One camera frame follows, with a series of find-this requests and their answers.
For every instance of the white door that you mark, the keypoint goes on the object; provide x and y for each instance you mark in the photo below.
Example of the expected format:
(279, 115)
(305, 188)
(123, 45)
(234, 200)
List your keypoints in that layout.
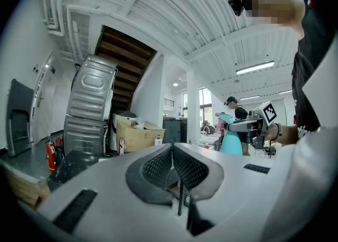
(42, 103)

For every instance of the white ceiling pipes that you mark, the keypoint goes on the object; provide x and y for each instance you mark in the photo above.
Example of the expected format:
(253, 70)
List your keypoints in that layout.
(56, 5)

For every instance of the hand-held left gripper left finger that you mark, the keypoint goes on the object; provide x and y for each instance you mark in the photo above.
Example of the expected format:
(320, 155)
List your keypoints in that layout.
(151, 172)

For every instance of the person's right forearm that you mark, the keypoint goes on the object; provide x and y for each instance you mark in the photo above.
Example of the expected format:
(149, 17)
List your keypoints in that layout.
(287, 134)

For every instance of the black table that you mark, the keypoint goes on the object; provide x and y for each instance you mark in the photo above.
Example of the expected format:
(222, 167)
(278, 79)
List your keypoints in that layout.
(74, 165)

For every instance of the teal spray bottle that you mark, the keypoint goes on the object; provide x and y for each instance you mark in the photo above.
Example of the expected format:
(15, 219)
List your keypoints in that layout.
(231, 143)

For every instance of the long ceiling light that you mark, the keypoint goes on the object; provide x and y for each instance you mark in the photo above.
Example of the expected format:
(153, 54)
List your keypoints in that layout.
(254, 67)

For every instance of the red fire extinguisher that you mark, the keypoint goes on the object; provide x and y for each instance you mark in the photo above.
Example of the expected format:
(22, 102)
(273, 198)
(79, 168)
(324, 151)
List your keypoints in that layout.
(51, 156)
(59, 141)

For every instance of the clear plastic bag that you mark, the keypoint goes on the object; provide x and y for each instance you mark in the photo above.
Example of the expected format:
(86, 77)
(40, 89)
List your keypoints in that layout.
(138, 125)

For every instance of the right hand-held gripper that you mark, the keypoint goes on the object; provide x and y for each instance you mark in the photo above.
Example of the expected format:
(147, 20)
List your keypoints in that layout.
(264, 119)

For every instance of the large cardboard box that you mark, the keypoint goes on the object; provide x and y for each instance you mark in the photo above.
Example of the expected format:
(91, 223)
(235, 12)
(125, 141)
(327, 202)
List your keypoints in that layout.
(138, 136)

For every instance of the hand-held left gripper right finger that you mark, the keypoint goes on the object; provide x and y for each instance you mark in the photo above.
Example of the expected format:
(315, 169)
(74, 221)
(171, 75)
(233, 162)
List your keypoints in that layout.
(196, 175)

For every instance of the stack of wooden boards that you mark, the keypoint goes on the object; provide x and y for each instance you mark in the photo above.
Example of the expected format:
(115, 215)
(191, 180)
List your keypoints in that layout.
(23, 185)

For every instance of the person's head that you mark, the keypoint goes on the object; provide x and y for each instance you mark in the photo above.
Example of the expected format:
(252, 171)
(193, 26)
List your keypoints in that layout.
(290, 16)

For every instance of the black head camera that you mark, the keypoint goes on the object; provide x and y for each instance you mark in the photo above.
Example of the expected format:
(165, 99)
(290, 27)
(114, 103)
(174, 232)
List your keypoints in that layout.
(236, 3)

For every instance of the black cabinet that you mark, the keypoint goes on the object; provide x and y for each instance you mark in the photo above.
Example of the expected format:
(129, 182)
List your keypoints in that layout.
(174, 130)

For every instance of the wooden staircase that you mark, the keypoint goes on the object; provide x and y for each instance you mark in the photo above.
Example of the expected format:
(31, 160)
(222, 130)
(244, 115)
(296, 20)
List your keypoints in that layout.
(124, 64)

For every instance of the window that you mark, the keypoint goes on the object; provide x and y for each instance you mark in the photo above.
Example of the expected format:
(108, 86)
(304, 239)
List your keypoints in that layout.
(204, 98)

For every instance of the pink appliance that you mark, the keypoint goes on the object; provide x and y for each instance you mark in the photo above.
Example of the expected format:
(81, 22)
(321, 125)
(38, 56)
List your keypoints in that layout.
(220, 124)

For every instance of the person's black t-shirt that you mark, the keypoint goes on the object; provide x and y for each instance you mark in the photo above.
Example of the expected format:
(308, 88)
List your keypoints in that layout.
(307, 77)

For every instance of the grey washing machine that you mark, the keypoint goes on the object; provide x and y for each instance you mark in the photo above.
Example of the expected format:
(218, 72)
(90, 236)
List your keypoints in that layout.
(91, 87)
(83, 135)

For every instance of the small clear bottle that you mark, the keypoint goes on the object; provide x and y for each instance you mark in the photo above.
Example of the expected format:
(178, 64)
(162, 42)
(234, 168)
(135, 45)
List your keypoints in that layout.
(122, 147)

